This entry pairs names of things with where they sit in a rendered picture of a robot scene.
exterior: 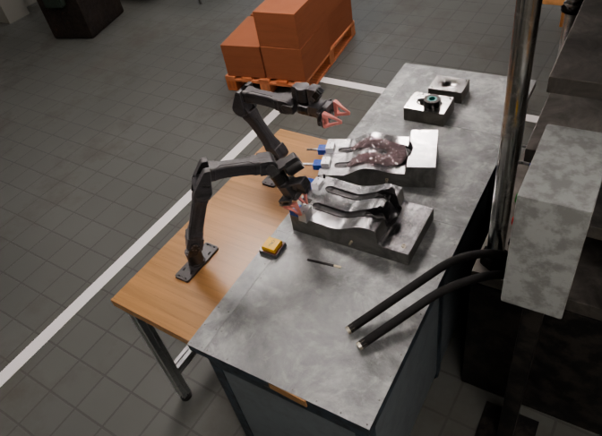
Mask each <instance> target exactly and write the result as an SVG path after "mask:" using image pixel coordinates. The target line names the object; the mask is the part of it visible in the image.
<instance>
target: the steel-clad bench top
mask: <svg viewBox="0 0 602 436"><path fill-rule="evenodd" d="M437 75H441V76H448V77H454V78H461V79H467V80H470V81H469V91H468V93H467V95H466V96H465V98H464V99H463V100H462V102H461V103H455V102H454V110H453V111H452V113H451V115H450V117H449V119H448V120H447V122H446V124H445V125H444V126H438V125H433V124H424V123H419V122H414V121H409V120H404V107H405V105H406V104H407V102H408V101H409V99H410V98H411V96H412V95H413V94H414V92H415V91H417V92H423V93H428V88H429V86H430V85H431V83H432V82H433V80H434V78H435V77H436V76H437ZM506 81H507V76H502V75H494V74H488V73H475V72H468V71H462V70H454V69H448V68H441V67H433V66H427V65H420V64H407V63H405V64H404V65H403V66H402V68H401V69H400V71H399V72H398V73H397V74H396V76H395V77H394V78H393V80H392V81H391V82H390V84H389V85H388V86H387V88H386V89H385V90H384V91H383V93H382V94H381V96H380V97H379V98H378V99H377V100H376V101H375V102H374V104H373V105H372V106H371V108H370V109H369V110H368V112H367V113H366V114H365V116H364V117H363V118H362V120H361V121H360V122H359V123H358V125H357V126H356V128H355V129H354V130H353V132H352V133H351V134H350V135H349V137H348V138H347V139H355V138H357V137H359V136H361V135H364V134H366V133H371V132H377V133H386V134H389V135H394V136H400V137H409V136H410V133H411V130H438V155H437V167H436V178H435V188H427V187H402V189H403V194H404V199H405V201H408V202H411V203H415V204H418V205H422V206H426V207H429V208H433V209H434V219H433V221H432V223H431V225H430V227H429V228H428V230H427V231H426V234H425V236H424V238H423V240H422V242H421V243H420V245H419V246H418V248H417V251H416V253H415V254H414V256H413V258H412V260H411V262H410V264H409V265H406V264H402V263H399V262H396V261H391V260H388V259H385V258H383V257H379V256H376V255H373V254H371V253H368V252H362V251H359V250H357V249H353V248H350V247H347V246H345V245H341V244H336V243H334V242H331V241H327V240H324V239H322V238H319V237H315V236H312V235H308V234H305V233H301V232H298V231H296V230H293V227H292V222H291V218H290V215H289V214H290V213H288V214H287V216H286V217H285V218H284V220H283V221H282V222H281V223H280V225H279V226H278V228H277V229H276V230H275V231H274V233H273V234H272V235H271V237H273V238H276V239H279V240H281V241H283V242H286V245H287V246H286V247H285V248H284V250H283V251H282V253H281V254H280V255H279V257H278V258H277V259H273V258H271V257H268V256H265V255H262V254H260V253H259V252H258V253H257V254H256V255H255V257H254V258H253V260H252V261H251V262H250V263H249V265H248V266H247V267H246V269H245V270H244V271H243V273H242V274H241V275H240V277H239V278H238V279H237V280H236V282H235V283H234V285H233V286H232V287H231V288H230V289H229V290H228V292H227V293H226V294H225V296H224V297H223V298H222V299H221V301H220V302H219V304H218V305H217V306H216V307H215V309H214V310H213V311H212V313H211V314H210V315H209V317H208V318H207V319H206V321H205V322H204V323H203V324H202V325H201V327H200V328H199V329H198V330H197V331H196V333H195V334H194V335H193V337H192V338H191V339H190V341H189V342H188V343H187V345H188V346H191V347H193V348H195V349H197V350H199V351H201V352H204V353H205V354H207V355H210V356H212V357H214V358H216V359H219V360H221V361H222V362H224V363H227V364H229V365H231V366H234V367H236V368H237V369H239V370H241V371H243V372H246V373H249V374H251V375H253V376H254V377H256V378H258V379H260V380H264V381H266V382H268V383H270V384H271V385H273V386H276V387H278V388H280V389H283V390H285V391H287V392H289V393H291V394H293V395H295V396H297V397H299V398H302V399H304V400H305V401H308V402H310V403H312V404H314V405H316V406H318V407H320V408H323V409H325V410H327V411H329V412H331V413H333V414H335V415H338V416H340V417H342V418H344V419H346V420H348V421H350V422H352V423H355V424H357V425H359V426H361V427H363V428H365V429H367V430H370V428H371V426H372V424H373V422H374V419H375V417H376V416H377V414H378V412H379V409H380V407H381V405H382V403H383V401H384V399H385V397H386V395H387V393H388V390H389V388H390V386H391V384H392V382H393V380H394V378H395V376H396V374H397V372H398V369H399V368H400V365H401V363H402V361H403V359H404V357H405V355H406V353H407V352H408V349H409V346H410V344H411V342H412V340H413V338H414V336H415V335H416V333H417V329H418V327H419V325H420V323H421V321H422V320H423V318H424V316H425V314H426V310H427V308H428V306H429V305H427V306H426V307H424V308H423V309H422V310H420V311H419V312H417V313H415V314H414V315H412V316H411V317H409V318H408V319H406V320H405V321H403V322H402V323H401V324H400V325H398V326H397V327H395V328H394V329H392V330H390V331H389V332H388V333H386V334H385V335H383V336H382V337H380V338H378V339H377V340H375V342H373V343H372V344H371V345H369V346H367V347H366V348H364V349H363V350H359V348H358V347H357V345H356V342H357V341H359V340H360V339H362V338H364V337H365V336H366V335H368V334H369V333H371V332H372V331H374V330H375V329H377V328H379V327H380V326H382V325H383V324H384V323H385V322H387V321H388V320H390V319H391V318H393V317H394V316H396V315H397V314H399V313H400V312H402V311H404V310H405V309H407V308H408V307H409V306H410V305H412V304H413V303H415V302H416V301H418V300H419V299H421V298H422V297H424V296H425V295H427V294H429V293H431V292H432V291H434V290H435V289H437V287H438V286H439V284H440V282H441V280H442V278H443V275H444V273H445V270H444V271H443V272H441V273H440V274H438V275H437V276H435V277H434V278H432V279H431V280H429V281H428V282H426V283H425V284H424V285H422V286H421V287H419V288H418V289H416V290H415V291H414V292H412V293H411V294H409V295H407V296H406V297H404V298H403V299H401V300H400V301H398V302H397V303H396V304H394V305H393V306H392V307H390V308H389V309H387V310H386V311H384V312H382V313H381V314H379V315H378V316H376V317H375V318H373V319H372V320H371V321H369V322H368V323H367V324H365V325H364V326H362V327H361V328H359V329H357V330H356V331H354V332H353V333H351V334H350V335H349V333H348V332H347V330H346V329H345V327H346V326H348V325H349V324H350V323H351V322H353V321H355V320H356V319H357V318H359V317H360V316H362V315H363V314H365V313H366V312H368V311H370V310H371V309H373V308H374V307H375V306H376V305H378V304H379V303H381V302H382V301H384V300H385V299H387V298H388V297H390V296H391V295H393V294H395V293H396V292H398V291H399V290H400V289H402V288H403V287H404V286H406V285H407V284H409V283H410V282H412V281H413V280H415V279H416V278H418V277H420V276H421V275H422V274H424V273H425V272H427V271H428V270H430V269H431V268H432V267H434V266H435V265H437V264H438V263H440V262H442V261H444V260H446V259H448V258H450V257H452V256H453V254H454V252H455V250H456V248H457V246H458V244H459V242H460V239H461V238H462V236H463V234H464V231H465V229H466V227H467V225H468V223H469V221H470V219H471V217H472V215H473V213H474V210H475V208H476V206H477V204H478V202H479V200H480V198H481V196H482V194H483V191H484V190H485V188H486V185H487V183H488V181H489V179H490V177H491V175H492V173H493V171H494V169H495V166H496V164H497V157H498V150H499V141H500V134H501V126H502V119H503V104H504V96H505V89H506ZM307 259H311V260H316V261H322V262H327V263H330V264H334V265H339V266H341V268H340V269H339V268H335V267H332V266H328V265H323V264H320V263H316V262H312V261H307Z"/></svg>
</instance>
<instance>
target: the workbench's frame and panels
mask: <svg viewBox="0 0 602 436"><path fill-rule="evenodd" d="M495 172H496V166H495V168H494V171H493V173H492V175H491V177H490V179H489V181H488V183H487V185H486V188H485V190H484V191H483V194H482V196H481V198H480V200H479V202H478V204H477V206H476V208H475V210H474V213H473V215H472V217H471V219H470V221H469V223H468V225H467V227H466V229H465V231H464V234H463V236H462V238H461V239H460V242H459V244H458V246H457V248H456V250H455V252H454V254H453V256H454V255H457V254H460V253H463V252H469V251H475V250H481V248H482V246H483V244H484V242H485V240H486V237H487V234H488V232H489V225H490V218H491V209H492V202H493V194H494V187H495ZM476 260H477V259H474V260H469V261H464V262H461V263H458V264H456V265H454V266H451V267H449V268H448V269H447V270H446V271H445V273H444V275H443V278H442V280H441V282H440V284H439V286H438V287H437V288H439V287H440V286H444V285H446V284H448V283H450V282H452V281H454V280H457V279H460V278H465V277H467V276H470V275H471V271H472V269H473V267H474V265H475V262H476ZM469 291H470V285H469V286H465V287H462V288H459V289H457V290H454V291H452V292H450V293H449V294H446V295H444V296H442V297H440V298H438V299H436V300H435V301H433V302H431V303H430V304H429V306H428V308H427V310H426V314H425V316H424V318H423V320H422V321H421V323H420V325H419V327H418V329H417V333H416V335H415V336H414V338H413V340H412V342H411V344H410V346H409V348H408V352H407V353H406V355H405V357H404V359H403V361H402V363H401V365H400V368H399V369H398V372H397V374H396V376H395V378H394V380H393V382H392V384H391V386H390V388H389V390H388V393H387V395H386V397H385V399H384V401H383V403H382V405H381V407H380V409H379V412H378V414H377V416H376V417H375V419H374V422H373V424H372V426H371V428H370V430H367V429H365V428H363V427H361V426H359V425H357V424H355V423H352V422H350V421H348V420H346V419H344V418H342V417H340V416H338V415H335V414H333V413H331V412H329V411H327V410H325V409H323V408H320V407H318V406H316V405H314V404H312V403H310V402H308V401H306V403H307V407H305V406H302V405H300V404H298V403H297V402H295V401H294V400H292V399H290V398H287V397H285V396H283V395H281V394H280V393H279V392H277V391H275V390H273V389H270V386H269V383H268V382H266V381H264V380H260V379H258V378H256V377H254V376H253V375H251V374H249V373H246V372H243V371H241V370H239V369H237V368H236V367H234V366H231V365H229V364H227V363H224V362H222V361H221V360H219V359H216V358H214V357H212V356H210V355H207V354H205V353H204V352H201V351H199V350H197V349H195V348H193V347H191V346H189V348H190V350H191V351H194V352H195V353H197V354H199V355H202V356H204V357H206V358H208V359H209V361H210V363H211V366H212V368H213V370H214V371H215V373H216V375H217V377H218V379H219V382H220V384H221V386H222V388H223V389H224V391H225V393H226V395H227V397H228V400H229V402H230V404H231V405H232V407H233V409H234V411H235V413H236V416H237V418H238V420H239V422H240V423H241V425H242V427H243V429H244V431H245V434H246V436H409V435H410V433H411V431H412V429H413V426H414V424H415V422H416V419H417V417H418V414H419V412H420V410H421V407H422V405H423V404H424V401H425V399H426V395H427V393H428V391H429V389H430V387H431V385H432V382H433V380H434V379H435V378H437V377H438V375H439V371H440V370H441V361H442V359H443V356H444V353H445V351H446V349H447V346H448V345H449V343H450V340H451V338H452V334H453V332H454V330H455V328H456V326H457V324H458V321H459V319H460V316H461V314H462V312H463V309H464V307H465V304H466V302H467V301H468V298H469ZM264 385H265V386H264ZM266 386H267V387H266Z"/></svg>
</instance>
